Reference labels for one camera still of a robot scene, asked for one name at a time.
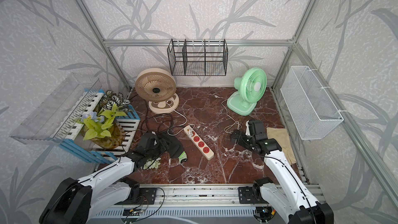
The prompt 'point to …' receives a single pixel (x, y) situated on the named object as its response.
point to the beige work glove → (281, 136)
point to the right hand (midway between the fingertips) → (236, 137)
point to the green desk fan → (251, 88)
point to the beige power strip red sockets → (203, 148)
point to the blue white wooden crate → (69, 135)
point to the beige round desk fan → (158, 86)
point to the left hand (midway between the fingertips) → (169, 144)
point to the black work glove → (174, 148)
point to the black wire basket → (198, 57)
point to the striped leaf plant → (110, 98)
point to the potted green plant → (103, 129)
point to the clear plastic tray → (54, 120)
